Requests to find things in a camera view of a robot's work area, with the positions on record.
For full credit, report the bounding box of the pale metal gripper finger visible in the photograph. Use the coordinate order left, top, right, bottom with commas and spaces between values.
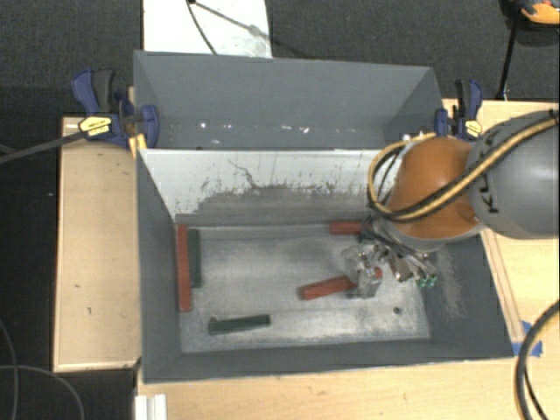
348, 276, 381, 299
344, 246, 380, 280

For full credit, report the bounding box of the red-brown block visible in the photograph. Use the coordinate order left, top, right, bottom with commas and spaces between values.
297, 266, 384, 302
328, 220, 365, 237
176, 224, 193, 313

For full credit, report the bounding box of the dark green flat block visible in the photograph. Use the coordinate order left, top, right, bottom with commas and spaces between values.
187, 228, 204, 290
206, 313, 272, 337

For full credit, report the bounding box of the grey metal bin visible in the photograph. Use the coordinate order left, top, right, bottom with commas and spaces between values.
131, 50, 515, 385

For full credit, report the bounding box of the pale wood board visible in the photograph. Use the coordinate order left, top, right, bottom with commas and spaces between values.
52, 115, 144, 374

